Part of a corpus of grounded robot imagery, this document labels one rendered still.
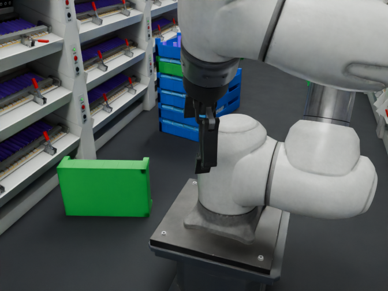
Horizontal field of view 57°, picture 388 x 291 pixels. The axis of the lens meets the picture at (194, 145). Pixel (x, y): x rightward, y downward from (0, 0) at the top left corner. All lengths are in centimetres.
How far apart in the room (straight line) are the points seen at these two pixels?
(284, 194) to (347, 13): 46
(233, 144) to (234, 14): 41
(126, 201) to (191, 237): 44
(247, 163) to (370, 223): 72
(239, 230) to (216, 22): 57
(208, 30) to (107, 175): 86
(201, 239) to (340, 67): 58
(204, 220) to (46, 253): 56
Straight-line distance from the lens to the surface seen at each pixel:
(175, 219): 95
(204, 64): 51
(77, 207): 136
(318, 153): 79
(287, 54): 45
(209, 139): 59
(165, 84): 180
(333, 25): 44
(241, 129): 80
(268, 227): 96
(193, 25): 46
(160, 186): 147
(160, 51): 177
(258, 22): 44
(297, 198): 81
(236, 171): 80
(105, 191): 128
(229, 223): 89
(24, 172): 138
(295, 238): 127
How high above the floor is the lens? 82
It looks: 28 degrees down
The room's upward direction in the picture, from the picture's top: straight up
